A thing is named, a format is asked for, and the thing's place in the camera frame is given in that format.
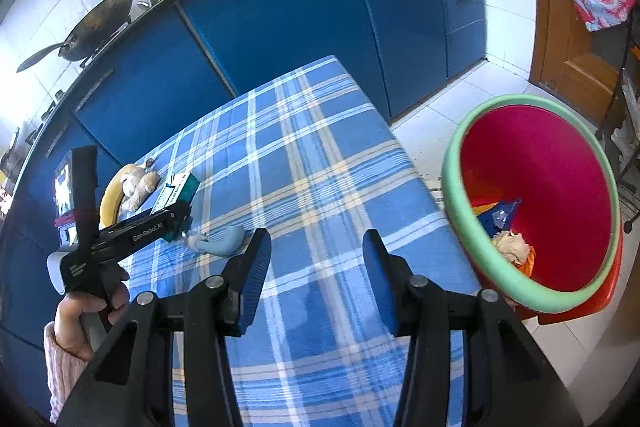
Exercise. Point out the blue kitchen cabinets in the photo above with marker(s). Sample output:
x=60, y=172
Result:
x=185, y=58

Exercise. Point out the blue plaid tablecloth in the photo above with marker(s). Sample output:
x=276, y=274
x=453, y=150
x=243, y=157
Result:
x=307, y=157

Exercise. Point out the black metal rack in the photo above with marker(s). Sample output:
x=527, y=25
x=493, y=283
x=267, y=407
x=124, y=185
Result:
x=618, y=130

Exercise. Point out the yellow banana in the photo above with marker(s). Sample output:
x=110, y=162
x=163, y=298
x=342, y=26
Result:
x=113, y=195

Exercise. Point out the wooden door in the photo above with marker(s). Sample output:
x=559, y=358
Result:
x=574, y=64

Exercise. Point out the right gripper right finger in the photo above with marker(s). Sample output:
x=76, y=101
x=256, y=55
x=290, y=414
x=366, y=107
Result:
x=508, y=381

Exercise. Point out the black wok pan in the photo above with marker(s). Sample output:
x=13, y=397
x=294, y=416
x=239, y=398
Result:
x=94, y=27

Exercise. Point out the cream tissue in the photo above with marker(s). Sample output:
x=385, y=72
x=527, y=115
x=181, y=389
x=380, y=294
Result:
x=511, y=246

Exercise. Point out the light blue rubber glove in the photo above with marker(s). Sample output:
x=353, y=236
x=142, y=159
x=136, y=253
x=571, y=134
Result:
x=223, y=245

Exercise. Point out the blue plastic wrapper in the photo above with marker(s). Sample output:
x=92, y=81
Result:
x=498, y=217

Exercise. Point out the red bin green rim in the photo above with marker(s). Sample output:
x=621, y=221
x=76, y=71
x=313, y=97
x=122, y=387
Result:
x=532, y=151

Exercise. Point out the garlic bulb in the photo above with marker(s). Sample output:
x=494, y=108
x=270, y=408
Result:
x=130, y=180

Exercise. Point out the phone on left gripper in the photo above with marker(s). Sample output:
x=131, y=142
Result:
x=64, y=219

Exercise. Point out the teal white carton box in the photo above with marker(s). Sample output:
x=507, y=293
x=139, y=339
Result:
x=176, y=195

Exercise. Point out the ginger root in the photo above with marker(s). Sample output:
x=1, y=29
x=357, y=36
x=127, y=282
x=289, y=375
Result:
x=146, y=187

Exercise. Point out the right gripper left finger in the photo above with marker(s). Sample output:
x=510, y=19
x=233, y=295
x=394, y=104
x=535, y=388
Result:
x=129, y=380

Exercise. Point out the gas stove burner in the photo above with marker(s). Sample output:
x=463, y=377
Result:
x=99, y=47

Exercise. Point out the pink sleeve forearm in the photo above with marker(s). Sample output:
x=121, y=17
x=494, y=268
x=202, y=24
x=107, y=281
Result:
x=63, y=372

